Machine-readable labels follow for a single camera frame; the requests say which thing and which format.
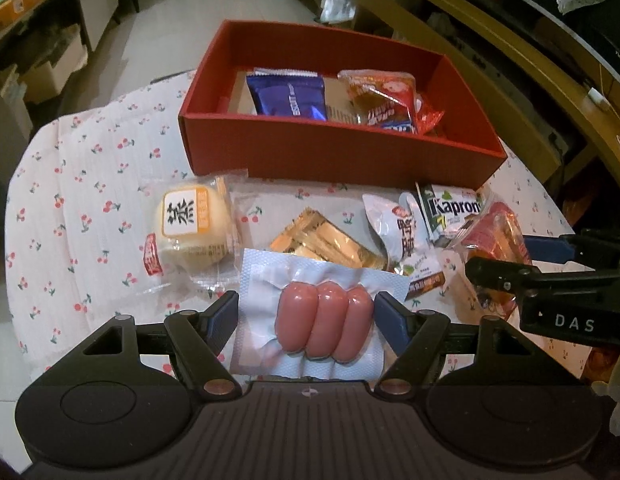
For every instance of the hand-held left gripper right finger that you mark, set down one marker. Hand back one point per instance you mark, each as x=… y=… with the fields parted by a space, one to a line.
x=390 y=325

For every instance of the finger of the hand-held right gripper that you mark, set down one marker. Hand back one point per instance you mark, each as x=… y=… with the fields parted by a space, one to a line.
x=510 y=277
x=552 y=248

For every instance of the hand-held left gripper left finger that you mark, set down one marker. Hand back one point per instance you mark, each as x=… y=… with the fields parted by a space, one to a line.
x=222 y=319

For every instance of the red clear cake packet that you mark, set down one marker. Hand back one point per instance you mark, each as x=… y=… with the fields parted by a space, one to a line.
x=495 y=240

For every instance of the pink sausage vacuum packet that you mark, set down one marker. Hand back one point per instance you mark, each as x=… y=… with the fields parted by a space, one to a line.
x=320 y=320

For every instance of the white brown meat packet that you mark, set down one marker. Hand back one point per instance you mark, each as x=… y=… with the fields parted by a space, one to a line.
x=400 y=240

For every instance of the green white wafer packet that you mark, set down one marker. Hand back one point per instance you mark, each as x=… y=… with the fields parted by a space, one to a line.
x=450 y=210

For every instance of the steamed cake packet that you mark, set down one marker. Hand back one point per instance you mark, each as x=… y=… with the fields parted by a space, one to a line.
x=190 y=225

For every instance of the clear golden biscuit packet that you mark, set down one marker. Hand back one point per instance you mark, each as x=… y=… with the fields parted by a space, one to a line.
x=325 y=240

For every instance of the red cardboard box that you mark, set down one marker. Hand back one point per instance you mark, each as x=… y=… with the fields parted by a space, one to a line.
x=315 y=150

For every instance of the red label bread packet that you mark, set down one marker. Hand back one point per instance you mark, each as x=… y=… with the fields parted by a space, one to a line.
x=377 y=95

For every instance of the blue wafer biscuit packet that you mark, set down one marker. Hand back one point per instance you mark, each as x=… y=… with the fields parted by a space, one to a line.
x=287 y=95

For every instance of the white charger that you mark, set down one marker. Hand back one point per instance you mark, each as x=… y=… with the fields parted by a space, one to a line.
x=596 y=97

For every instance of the cherry print tablecloth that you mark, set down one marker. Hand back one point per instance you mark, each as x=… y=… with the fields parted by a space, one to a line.
x=90 y=200

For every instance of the black television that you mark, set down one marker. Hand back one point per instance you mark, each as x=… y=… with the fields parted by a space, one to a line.
x=610 y=45

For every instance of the wooden television cabinet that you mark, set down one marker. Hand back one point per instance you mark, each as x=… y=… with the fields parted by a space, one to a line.
x=390 y=10

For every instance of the open cardboard box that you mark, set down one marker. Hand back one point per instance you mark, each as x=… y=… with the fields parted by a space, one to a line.
x=55 y=72

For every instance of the clear plastic bag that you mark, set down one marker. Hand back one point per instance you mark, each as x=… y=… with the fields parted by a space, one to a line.
x=338 y=2

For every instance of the dark side table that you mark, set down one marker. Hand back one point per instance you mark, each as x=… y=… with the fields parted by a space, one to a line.
x=57 y=2

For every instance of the long orange carton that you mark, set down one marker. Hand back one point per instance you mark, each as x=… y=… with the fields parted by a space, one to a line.
x=12 y=10

